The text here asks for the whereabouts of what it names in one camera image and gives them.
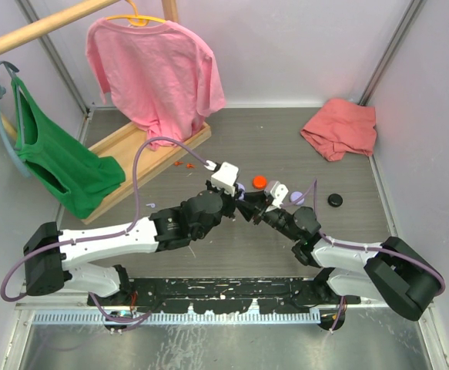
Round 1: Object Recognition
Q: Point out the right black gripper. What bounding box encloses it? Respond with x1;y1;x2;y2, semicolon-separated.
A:
236;189;300;242

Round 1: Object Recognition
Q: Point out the orange earbud case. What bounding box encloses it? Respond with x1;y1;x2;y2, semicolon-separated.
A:
252;175;268;190

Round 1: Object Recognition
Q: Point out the lilac earbud charging case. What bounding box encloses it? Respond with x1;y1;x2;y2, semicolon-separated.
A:
290;191;305;205

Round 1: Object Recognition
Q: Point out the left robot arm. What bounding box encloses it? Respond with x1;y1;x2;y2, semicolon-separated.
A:
23;183;244;305

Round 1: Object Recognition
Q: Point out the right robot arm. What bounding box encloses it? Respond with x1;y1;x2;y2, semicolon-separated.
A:
236;191;445;321

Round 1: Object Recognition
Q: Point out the wooden clothes rack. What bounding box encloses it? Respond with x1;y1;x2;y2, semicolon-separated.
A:
0;0;213;227

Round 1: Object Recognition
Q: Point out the salmon folded cloth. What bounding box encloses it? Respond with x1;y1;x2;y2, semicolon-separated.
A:
300;98;377;162

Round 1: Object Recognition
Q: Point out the pink t-shirt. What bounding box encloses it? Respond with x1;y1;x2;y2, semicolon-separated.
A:
85;18;226;141

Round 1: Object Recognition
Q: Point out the green tank top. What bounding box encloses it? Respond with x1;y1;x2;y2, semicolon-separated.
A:
11;76;126;219

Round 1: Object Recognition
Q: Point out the orange clothes hanger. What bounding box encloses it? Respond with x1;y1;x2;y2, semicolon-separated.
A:
106;0;166;27

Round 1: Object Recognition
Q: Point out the grey-blue clothes hanger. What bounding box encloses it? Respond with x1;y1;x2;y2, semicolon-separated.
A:
0;61;32;178

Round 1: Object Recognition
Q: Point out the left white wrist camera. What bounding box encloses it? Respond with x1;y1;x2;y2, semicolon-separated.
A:
205;160;240;197

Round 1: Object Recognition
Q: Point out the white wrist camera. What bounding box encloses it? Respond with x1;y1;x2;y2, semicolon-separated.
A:
264;180;289;212
205;160;240;197

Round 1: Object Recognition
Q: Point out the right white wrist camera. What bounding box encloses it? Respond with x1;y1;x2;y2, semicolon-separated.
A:
264;180;289;212

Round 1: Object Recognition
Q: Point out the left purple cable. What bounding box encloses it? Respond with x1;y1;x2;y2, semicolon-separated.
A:
0;136;213;332

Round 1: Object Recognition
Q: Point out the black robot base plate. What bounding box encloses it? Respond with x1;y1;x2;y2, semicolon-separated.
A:
98;277;340;315

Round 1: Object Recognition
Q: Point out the white slotted cable duct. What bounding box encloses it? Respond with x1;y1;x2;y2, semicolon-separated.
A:
32;308;320;325

